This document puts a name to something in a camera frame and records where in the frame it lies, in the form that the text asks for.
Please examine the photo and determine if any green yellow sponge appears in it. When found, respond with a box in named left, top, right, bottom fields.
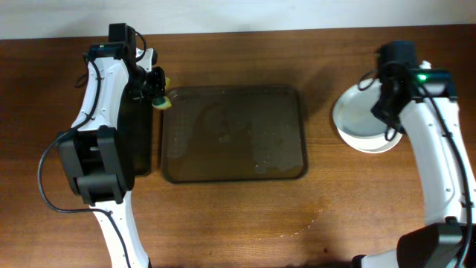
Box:
left=152, top=77, right=172, bottom=110

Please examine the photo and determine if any pale blue plate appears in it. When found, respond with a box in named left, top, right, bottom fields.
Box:
left=332, top=79, right=387, bottom=138

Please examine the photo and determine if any white plate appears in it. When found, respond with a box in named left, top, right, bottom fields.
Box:
left=338, top=126, right=402, bottom=154
left=338, top=129, right=402, bottom=153

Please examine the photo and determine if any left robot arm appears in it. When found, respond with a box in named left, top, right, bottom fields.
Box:
left=54, top=23, right=171, bottom=267

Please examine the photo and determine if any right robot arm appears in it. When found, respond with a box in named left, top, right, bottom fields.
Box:
left=351, top=41, right=475, bottom=268

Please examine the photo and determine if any black plastic tray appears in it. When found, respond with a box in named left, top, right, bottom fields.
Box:
left=117, top=91, right=152, bottom=176

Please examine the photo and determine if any brown plastic tray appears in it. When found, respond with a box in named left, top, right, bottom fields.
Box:
left=161, top=85, right=309, bottom=184

